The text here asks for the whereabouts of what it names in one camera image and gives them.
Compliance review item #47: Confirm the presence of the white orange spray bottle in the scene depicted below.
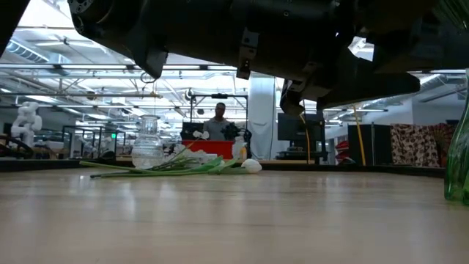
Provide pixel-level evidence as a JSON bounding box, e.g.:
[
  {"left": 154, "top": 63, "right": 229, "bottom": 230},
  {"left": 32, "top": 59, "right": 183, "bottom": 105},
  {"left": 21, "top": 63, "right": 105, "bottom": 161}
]
[{"left": 232, "top": 136, "right": 248, "bottom": 161}]

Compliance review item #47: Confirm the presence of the white artificial tulip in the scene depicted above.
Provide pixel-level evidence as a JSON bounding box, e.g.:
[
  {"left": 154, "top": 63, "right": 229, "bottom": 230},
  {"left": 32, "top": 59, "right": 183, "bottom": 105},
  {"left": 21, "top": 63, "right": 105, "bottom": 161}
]
[{"left": 79, "top": 155, "right": 263, "bottom": 176}]

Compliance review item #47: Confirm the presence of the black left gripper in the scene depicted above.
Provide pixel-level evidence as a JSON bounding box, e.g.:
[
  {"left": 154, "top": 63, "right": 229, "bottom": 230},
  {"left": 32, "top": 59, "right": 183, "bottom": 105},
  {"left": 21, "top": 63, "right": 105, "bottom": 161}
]
[{"left": 226, "top": 0, "right": 421, "bottom": 117}]

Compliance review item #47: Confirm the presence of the yellow hanging cable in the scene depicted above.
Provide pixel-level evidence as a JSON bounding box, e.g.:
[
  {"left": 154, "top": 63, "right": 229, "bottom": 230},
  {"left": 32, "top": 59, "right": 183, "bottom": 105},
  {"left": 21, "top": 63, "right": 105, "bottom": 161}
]
[{"left": 351, "top": 106, "right": 367, "bottom": 166}]

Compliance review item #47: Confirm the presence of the red chair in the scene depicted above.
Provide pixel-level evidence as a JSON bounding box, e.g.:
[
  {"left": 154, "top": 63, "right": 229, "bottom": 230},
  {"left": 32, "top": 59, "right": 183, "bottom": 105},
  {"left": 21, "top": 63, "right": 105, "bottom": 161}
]
[{"left": 335, "top": 140, "right": 351, "bottom": 162}]

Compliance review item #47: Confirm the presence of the small black monitor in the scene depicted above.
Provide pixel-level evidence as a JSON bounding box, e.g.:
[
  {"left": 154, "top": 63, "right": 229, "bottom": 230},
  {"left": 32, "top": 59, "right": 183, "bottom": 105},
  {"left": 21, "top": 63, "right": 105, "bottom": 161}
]
[{"left": 182, "top": 122, "right": 206, "bottom": 141}]

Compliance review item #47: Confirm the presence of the silver ventilation duct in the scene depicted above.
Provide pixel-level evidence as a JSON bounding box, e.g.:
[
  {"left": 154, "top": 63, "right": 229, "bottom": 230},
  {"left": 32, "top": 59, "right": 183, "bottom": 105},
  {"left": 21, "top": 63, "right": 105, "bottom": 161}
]
[
  {"left": 361, "top": 73, "right": 469, "bottom": 111},
  {"left": 0, "top": 36, "right": 70, "bottom": 65}
]

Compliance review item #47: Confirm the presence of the brown patterned cloth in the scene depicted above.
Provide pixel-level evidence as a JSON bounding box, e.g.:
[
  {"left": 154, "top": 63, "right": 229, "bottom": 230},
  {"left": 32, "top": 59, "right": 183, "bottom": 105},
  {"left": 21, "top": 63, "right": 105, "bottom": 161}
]
[{"left": 390, "top": 123, "right": 459, "bottom": 168}]

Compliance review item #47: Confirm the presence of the black cabinet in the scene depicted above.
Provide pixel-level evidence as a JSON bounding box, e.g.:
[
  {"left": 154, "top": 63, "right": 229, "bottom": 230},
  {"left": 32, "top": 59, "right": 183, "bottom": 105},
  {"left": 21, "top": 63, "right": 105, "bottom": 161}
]
[{"left": 347, "top": 123, "right": 392, "bottom": 166}]

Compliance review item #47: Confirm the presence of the large black monitor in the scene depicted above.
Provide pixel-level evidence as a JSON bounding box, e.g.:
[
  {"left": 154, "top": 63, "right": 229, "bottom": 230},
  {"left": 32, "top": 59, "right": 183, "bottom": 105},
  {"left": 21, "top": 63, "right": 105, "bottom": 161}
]
[{"left": 277, "top": 112, "right": 326, "bottom": 162}]

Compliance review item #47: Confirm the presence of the red storage bin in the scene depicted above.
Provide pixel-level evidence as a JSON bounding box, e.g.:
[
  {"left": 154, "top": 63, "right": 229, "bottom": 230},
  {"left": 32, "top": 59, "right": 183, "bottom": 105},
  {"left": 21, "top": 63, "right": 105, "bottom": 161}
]
[{"left": 181, "top": 139, "right": 235, "bottom": 161}]

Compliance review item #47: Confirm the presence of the black gantry frame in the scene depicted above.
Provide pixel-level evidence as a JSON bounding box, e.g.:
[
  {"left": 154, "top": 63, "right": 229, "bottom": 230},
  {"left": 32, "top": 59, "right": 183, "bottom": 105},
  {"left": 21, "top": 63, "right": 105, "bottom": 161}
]
[{"left": 189, "top": 94, "right": 249, "bottom": 142}]

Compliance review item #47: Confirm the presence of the green glass vase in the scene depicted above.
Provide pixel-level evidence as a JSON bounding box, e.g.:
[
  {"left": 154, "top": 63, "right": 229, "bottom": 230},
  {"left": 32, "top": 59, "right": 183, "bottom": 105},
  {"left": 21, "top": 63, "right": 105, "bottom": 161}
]
[{"left": 443, "top": 69, "right": 469, "bottom": 206}]

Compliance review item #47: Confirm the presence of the person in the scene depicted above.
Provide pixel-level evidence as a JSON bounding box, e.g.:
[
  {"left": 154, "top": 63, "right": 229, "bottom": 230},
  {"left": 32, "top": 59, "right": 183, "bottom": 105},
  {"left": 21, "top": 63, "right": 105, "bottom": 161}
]
[{"left": 202, "top": 102, "right": 232, "bottom": 142}]

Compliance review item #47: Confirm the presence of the clear glass vase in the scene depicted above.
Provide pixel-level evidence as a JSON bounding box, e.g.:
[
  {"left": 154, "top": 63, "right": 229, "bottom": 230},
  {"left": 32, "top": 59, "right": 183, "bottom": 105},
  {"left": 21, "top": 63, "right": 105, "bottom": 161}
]
[{"left": 130, "top": 114, "right": 165, "bottom": 169}]

